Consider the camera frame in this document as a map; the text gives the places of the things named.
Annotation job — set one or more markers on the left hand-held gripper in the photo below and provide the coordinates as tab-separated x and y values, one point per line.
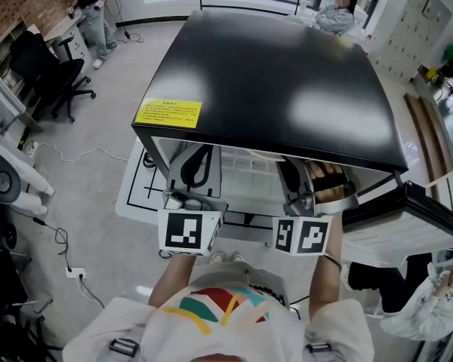
181	232

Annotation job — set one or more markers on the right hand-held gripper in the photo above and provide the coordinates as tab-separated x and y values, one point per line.
309	236

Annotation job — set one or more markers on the black mini fridge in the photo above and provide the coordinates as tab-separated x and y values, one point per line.
268	81

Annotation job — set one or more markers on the person's right forearm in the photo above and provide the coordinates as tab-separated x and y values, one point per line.
324	292

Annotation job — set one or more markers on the person's left forearm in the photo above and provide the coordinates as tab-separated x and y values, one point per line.
171	281

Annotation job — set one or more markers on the person's right hand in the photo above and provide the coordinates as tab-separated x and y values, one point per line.
321	170

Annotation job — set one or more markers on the white table with black lines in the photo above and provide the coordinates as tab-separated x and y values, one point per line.
136	202

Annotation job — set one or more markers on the person's left white shoe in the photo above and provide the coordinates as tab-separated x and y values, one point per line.
216	257

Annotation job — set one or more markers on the person's white shoe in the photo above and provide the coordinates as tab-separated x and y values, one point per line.
216	257
237	257

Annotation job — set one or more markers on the person's right white shoe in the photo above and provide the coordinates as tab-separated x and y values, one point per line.
237	257

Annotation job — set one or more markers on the black wrist band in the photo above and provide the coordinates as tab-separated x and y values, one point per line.
336	262

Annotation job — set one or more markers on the brown wooden boards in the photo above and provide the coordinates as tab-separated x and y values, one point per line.
426	134

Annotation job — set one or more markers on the white power strip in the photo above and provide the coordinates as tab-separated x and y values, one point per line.
73	272

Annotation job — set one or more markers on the white printed t-shirt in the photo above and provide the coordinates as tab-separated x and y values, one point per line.
226	338

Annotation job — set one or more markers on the white lockers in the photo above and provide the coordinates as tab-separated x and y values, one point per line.
407	40

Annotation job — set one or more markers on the black office chair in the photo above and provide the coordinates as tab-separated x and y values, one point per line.
49	74

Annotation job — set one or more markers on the white floor fan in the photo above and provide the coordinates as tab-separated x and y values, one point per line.
2	181

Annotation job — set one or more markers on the white shelf cabinet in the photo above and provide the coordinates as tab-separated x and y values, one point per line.
66	28

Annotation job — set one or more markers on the white office desk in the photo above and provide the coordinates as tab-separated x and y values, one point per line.
0	100

